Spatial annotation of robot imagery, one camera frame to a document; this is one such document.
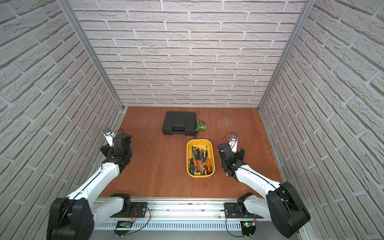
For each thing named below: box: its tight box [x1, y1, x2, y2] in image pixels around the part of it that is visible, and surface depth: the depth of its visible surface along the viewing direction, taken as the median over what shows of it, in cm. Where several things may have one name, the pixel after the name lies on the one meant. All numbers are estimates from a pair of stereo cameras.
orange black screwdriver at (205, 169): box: [203, 163, 208, 176], surface depth 87 cm
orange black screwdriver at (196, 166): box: [193, 158, 200, 173], surface depth 89 cm
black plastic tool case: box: [162, 111, 197, 136], surface depth 103 cm
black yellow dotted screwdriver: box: [192, 146, 200, 161], surface depth 92 cm
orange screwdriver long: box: [207, 158, 211, 173], surface depth 89 cm
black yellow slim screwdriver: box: [203, 150, 208, 163], surface depth 93 cm
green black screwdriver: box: [189, 145, 195, 176], surface depth 89 cm
